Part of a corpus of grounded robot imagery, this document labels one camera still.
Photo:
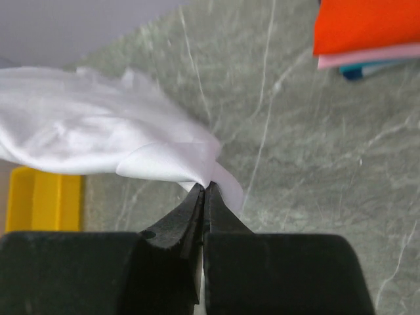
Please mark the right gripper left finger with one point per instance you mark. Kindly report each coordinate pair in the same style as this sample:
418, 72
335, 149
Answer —
155, 271

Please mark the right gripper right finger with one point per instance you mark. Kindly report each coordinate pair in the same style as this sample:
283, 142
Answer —
277, 273

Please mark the white t shirt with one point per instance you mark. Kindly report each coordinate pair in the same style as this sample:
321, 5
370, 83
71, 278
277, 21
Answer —
82, 123

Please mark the yellow plastic tray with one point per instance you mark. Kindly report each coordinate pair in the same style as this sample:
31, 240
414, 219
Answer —
40, 201

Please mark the folded pink t shirt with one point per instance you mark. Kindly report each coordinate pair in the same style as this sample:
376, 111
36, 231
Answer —
385, 53

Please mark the folded blue t shirt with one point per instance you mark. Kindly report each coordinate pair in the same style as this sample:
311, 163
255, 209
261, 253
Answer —
357, 73

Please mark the folded orange t shirt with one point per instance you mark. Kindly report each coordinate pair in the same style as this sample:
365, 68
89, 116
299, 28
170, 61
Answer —
344, 26

